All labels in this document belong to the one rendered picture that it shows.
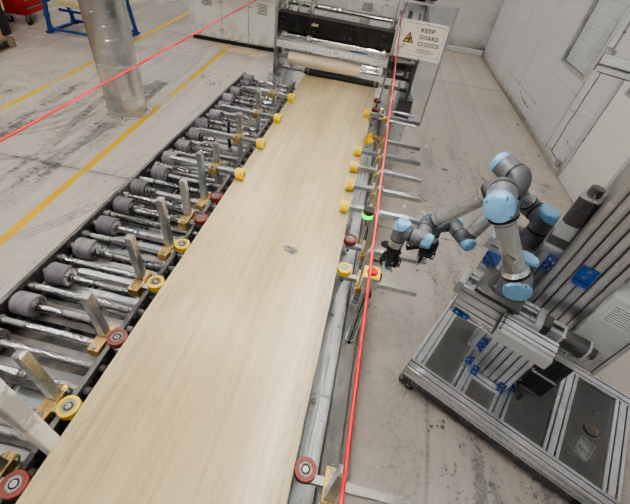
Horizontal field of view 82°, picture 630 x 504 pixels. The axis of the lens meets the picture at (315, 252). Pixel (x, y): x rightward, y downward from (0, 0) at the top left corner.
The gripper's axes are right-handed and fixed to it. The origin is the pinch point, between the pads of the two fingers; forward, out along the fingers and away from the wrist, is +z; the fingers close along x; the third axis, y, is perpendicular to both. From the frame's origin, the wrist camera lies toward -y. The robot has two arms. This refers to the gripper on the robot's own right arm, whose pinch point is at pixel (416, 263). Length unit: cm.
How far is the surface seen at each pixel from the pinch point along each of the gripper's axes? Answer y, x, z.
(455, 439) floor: 50, -62, 83
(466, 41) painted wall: 147, 888, 61
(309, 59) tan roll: -121, 251, -26
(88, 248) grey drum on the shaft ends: -177, -48, -5
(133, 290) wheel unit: -140, -68, -6
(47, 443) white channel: -126, -138, -14
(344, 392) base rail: -30, -84, 12
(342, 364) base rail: -33, -70, 12
